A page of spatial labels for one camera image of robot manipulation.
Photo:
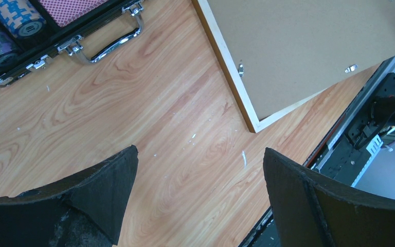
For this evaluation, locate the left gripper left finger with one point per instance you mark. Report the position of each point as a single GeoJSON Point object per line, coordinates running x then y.
{"type": "Point", "coordinates": [84, 209]}

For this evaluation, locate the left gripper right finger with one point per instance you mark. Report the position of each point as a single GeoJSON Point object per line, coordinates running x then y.
{"type": "Point", "coordinates": [311, 209]}

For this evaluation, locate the brown cardboard backing board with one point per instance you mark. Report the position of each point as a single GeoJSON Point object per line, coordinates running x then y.
{"type": "Point", "coordinates": [303, 44]}

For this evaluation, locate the light wooden picture frame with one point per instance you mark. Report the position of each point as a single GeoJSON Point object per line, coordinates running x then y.
{"type": "Point", "coordinates": [224, 68]}

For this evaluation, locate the black poker chip case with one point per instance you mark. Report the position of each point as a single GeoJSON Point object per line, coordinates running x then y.
{"type": "Point", "coordinates": [33, 33]}

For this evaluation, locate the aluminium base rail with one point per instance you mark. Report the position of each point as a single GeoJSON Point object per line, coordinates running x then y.
{"type": "Point", "coordinates": [335, 156]}

